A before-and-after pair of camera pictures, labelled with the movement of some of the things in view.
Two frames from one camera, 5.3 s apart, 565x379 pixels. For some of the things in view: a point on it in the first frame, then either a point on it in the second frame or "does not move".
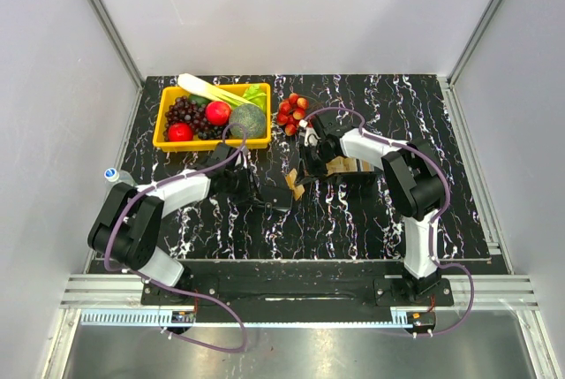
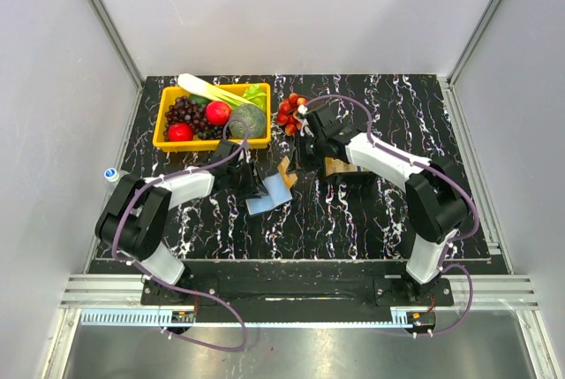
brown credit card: (291, 178) -> (290, 178)
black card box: (359, 178) does not move
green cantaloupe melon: (252, 117) does not move
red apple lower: (180, 132) does not move
